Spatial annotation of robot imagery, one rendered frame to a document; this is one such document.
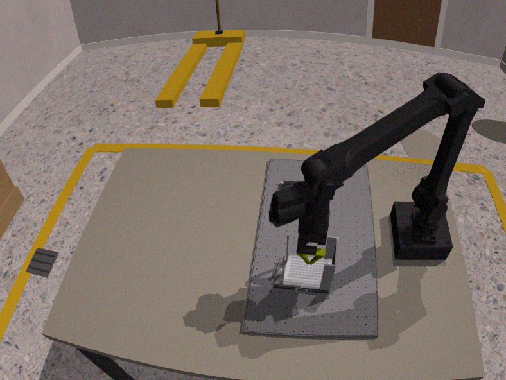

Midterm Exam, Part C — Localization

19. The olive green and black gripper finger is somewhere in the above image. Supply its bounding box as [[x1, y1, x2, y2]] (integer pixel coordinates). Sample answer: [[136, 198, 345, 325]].
[[297, 248, 326, 264]]

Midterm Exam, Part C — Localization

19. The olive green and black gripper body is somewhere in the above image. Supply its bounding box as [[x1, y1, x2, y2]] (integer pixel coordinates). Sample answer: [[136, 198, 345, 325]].
[[297, 210, 330, 255]]

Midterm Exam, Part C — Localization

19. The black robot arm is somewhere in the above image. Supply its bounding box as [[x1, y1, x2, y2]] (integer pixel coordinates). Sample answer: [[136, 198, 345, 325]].
[[269, 73, 485, 244]]

